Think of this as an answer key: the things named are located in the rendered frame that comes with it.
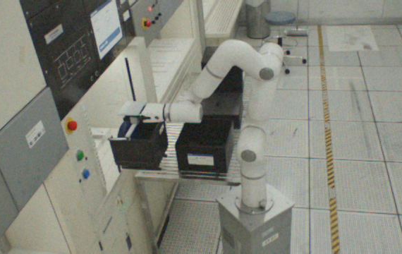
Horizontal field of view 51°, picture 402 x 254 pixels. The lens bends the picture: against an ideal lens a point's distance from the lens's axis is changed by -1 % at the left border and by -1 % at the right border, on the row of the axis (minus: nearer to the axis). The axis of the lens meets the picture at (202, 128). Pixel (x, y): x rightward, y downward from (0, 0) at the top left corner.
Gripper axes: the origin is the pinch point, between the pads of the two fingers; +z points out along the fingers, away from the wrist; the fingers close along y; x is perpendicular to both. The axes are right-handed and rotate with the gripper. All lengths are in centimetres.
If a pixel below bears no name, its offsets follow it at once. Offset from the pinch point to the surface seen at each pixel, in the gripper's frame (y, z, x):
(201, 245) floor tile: 33, -13, -125
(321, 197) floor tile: 88, -92, -125
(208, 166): 18, -27, -44
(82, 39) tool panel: -2.0, 15.0, 36.2
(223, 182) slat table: 12, -36, -50
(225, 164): 18, -37, -43
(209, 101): 77, -17, -39
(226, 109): 69, -29, -39
